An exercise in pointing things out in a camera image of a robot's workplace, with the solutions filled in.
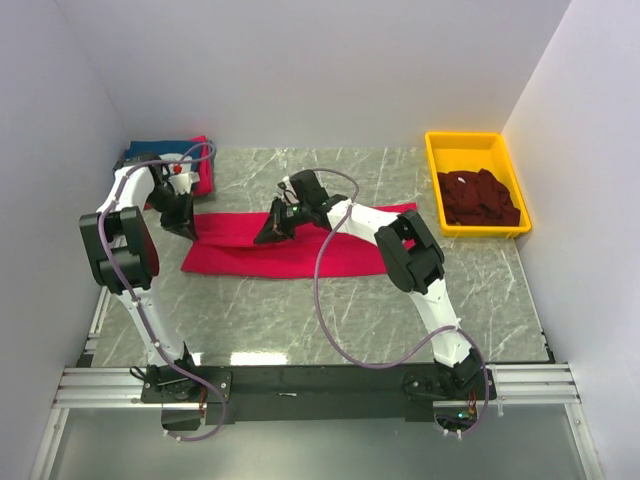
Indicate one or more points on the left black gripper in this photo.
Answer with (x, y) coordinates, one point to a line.
(184, 222)

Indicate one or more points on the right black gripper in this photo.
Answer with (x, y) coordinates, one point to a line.
(275, 229)

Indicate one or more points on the bright red t-shirt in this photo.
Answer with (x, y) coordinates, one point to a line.
(225, 246)

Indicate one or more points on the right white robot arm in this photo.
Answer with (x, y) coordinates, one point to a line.
(413, 261)

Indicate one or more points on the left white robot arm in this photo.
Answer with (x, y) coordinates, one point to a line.
(124, 259)

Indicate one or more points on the folded red t-shirt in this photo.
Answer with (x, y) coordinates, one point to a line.
(205, 185)

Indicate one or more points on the folded blue printed t-shirt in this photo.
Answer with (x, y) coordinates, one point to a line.
(145, 147)

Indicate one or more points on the black base bar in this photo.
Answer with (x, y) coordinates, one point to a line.
(331, 392)

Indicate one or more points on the yellow plastic bin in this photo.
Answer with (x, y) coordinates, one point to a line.
(473, 151)

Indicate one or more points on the dark maroon t-shirt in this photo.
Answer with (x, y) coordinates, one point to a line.
(477, 199)

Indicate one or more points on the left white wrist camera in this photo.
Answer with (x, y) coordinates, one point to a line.
(183, 183)

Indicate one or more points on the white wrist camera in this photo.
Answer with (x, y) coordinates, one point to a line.
(183, 183)
(287, 192)

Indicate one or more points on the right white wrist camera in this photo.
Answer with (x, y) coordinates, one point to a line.
(287, 192)

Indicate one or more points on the aluminium rail frame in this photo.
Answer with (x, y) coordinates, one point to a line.
(536, 428)

